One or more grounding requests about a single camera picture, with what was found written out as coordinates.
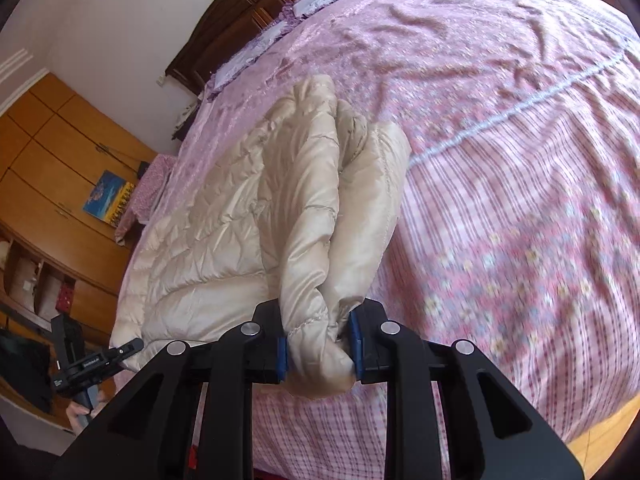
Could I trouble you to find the beige quilted down coat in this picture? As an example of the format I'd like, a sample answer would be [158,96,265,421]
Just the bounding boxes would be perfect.
[111,75,411,398]

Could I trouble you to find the person's left hand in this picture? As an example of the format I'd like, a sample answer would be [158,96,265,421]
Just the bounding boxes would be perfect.
[65,390,108,436]

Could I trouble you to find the blue yellow painting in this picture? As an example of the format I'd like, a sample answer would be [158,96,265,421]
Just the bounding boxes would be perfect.
[82,170,136,228]

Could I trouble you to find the stool with pink cloth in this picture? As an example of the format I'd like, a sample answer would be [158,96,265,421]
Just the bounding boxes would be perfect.
[114,154,177,245]

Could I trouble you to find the yellow wooden wardrobe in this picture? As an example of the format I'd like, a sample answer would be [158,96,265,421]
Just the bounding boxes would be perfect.
[0,71,158,430]

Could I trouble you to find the pink floral bedspread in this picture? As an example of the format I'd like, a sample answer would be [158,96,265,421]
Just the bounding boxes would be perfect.
[112,0,640,480]

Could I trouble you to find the dark wooden nightstand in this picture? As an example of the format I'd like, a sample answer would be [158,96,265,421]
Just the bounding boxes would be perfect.
[171,96,202,142]

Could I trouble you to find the dark wooden headboard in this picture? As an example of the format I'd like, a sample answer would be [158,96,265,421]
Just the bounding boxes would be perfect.
[165,0,295,94]

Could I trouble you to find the left purple ruffled pillow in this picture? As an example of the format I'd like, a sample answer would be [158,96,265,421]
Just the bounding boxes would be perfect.
[198,18,295,101]

